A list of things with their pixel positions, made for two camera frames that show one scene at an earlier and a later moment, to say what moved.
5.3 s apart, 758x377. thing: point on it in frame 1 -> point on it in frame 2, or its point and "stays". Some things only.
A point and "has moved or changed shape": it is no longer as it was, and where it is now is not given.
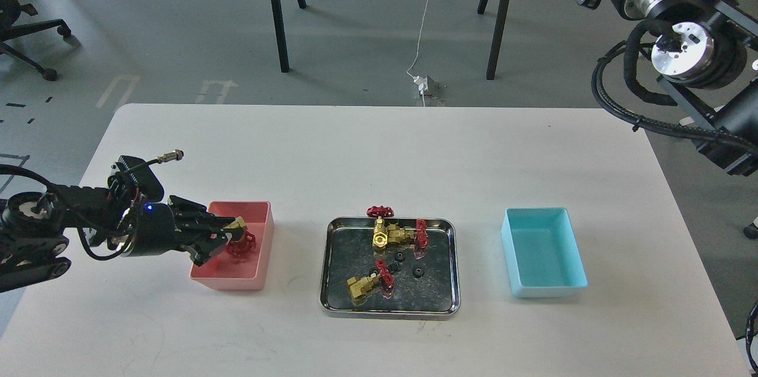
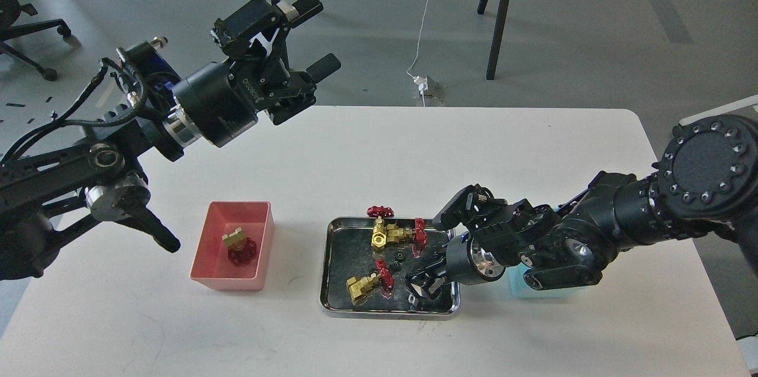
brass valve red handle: [240, 249] has moved or changed shape
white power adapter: [421, 82] stays
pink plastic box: [255, 270] stays
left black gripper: [148, 229] -> [219, 100]
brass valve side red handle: [420, 235] stays
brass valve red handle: [360, 286] stays
